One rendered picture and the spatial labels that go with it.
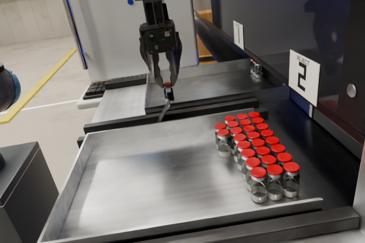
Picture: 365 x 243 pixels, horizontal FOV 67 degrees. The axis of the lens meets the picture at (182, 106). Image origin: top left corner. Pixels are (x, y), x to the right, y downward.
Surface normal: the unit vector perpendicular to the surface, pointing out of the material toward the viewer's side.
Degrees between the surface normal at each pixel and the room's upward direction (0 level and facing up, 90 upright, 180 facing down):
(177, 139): 0
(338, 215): 0
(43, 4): 90
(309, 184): 0
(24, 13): 90
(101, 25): 90
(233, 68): 90
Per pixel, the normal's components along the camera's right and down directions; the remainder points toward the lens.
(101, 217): -0.13, -0.90
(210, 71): 0.09, 0.41
